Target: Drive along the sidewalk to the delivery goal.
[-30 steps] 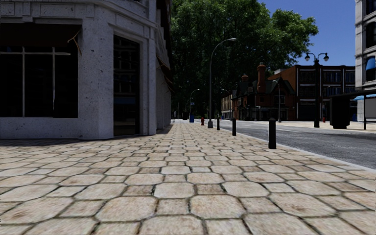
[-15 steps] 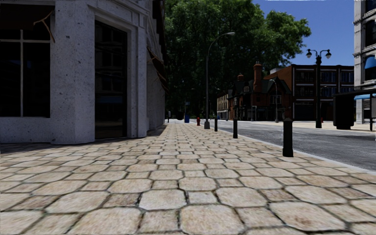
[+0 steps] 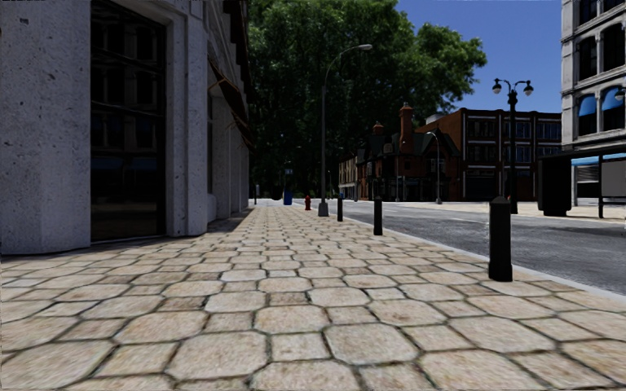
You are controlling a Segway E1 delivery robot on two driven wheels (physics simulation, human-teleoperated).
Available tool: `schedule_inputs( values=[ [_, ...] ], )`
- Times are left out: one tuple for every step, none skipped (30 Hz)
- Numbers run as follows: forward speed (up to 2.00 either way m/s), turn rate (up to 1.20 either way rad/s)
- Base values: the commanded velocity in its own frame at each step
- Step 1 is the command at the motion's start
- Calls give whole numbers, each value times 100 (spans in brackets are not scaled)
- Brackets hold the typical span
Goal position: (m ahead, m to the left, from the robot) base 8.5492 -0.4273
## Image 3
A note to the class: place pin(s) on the red fire hydrant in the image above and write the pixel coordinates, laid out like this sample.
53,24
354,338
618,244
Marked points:
307,203

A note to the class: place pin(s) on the tan brick building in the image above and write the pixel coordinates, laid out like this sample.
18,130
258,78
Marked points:
347,178

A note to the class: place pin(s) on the grey street lamp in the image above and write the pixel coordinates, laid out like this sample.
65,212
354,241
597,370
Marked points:
437,171
323,146

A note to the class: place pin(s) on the red brick house with chimneys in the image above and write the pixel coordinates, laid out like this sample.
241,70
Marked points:
406,166

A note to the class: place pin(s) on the trees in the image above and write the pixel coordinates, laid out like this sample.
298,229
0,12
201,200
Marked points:
362,88

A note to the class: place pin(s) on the red brick building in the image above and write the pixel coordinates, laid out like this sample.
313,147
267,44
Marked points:
489,156

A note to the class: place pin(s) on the black twin-headed street lamp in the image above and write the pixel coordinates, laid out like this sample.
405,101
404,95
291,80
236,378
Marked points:
512,141

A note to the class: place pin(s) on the black bus shelter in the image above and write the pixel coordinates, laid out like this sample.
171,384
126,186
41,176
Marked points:
555,185

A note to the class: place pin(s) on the pale concrete building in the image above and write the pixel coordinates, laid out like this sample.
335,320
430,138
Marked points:
44,122

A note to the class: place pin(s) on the pale stone building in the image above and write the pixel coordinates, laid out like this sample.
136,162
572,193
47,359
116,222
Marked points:
592,73

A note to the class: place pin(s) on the short dark post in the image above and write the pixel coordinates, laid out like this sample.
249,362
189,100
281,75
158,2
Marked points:
500,239
377,216
340,208

